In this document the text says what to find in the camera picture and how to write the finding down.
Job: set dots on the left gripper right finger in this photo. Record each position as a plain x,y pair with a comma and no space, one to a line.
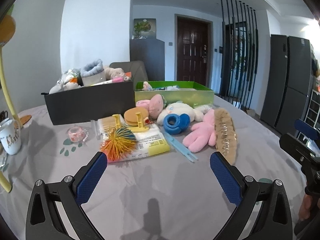
273,220

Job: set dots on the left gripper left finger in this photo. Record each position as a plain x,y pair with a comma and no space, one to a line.
43,219

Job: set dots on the pink plush bunny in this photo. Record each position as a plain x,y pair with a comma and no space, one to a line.
202,133

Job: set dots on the multicolour spiky rubber ball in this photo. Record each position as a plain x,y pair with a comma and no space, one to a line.
118,144

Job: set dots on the white plush dog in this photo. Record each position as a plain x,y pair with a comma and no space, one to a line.
180,108

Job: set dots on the person's right hand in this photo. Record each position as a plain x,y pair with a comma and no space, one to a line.
305,209

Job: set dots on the dark grey refrigerator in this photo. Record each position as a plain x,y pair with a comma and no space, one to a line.
290,82

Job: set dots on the pink tape roll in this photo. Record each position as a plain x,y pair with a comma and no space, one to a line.
77,134

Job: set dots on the white printed mug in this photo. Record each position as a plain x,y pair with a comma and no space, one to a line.
11,136

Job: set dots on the cotton swab package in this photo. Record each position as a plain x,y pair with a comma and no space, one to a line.
107,124

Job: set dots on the light blue plastic clip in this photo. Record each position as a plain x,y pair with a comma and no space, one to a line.
180,147

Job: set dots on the black storage box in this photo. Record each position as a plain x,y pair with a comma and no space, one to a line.
90,103

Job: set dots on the blue superman plush slipper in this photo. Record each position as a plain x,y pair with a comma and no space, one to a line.
175,124

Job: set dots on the black slatted room divider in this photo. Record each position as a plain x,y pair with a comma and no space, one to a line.
240,52

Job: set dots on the yellow white packet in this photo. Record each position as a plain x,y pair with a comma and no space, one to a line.
149,143

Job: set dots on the pancake plush toy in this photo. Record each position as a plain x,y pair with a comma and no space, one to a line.
130,116

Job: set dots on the white plush duck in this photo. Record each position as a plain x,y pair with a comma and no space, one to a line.
65,86

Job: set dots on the green storage box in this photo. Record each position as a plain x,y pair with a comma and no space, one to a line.
188,92

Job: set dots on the pink strawberry plush toy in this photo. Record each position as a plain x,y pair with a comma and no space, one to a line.
156,105

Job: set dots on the blue grey plush slipper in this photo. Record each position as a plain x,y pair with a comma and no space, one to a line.
93,73

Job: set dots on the dark wooden door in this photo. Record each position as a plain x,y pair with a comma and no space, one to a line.
192,49

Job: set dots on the pink white tube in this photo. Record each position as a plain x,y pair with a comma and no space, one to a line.
116,80

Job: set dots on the beige plush pig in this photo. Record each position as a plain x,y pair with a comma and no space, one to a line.
113,73

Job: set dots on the beige chair near cabinet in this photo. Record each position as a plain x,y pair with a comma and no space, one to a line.
137,69

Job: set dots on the dark cabinet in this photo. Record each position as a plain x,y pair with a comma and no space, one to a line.
151,52

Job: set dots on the round wooden side table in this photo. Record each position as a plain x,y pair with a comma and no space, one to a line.
8,27

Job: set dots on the framed food picture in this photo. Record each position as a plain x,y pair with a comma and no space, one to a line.
144,28

